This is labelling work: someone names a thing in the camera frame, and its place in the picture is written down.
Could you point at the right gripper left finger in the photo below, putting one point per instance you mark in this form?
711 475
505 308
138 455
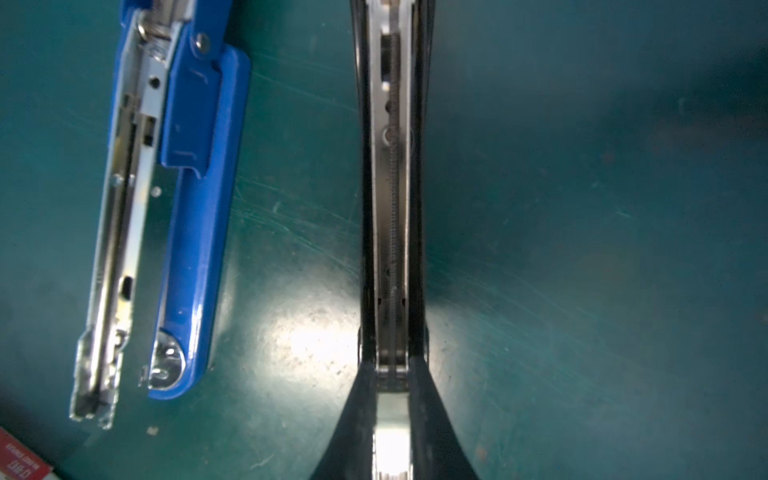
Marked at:
349 454

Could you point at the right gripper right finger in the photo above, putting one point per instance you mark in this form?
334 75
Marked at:
436 452

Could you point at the red white staple box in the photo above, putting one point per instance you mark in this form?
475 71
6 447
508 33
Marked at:
17 462

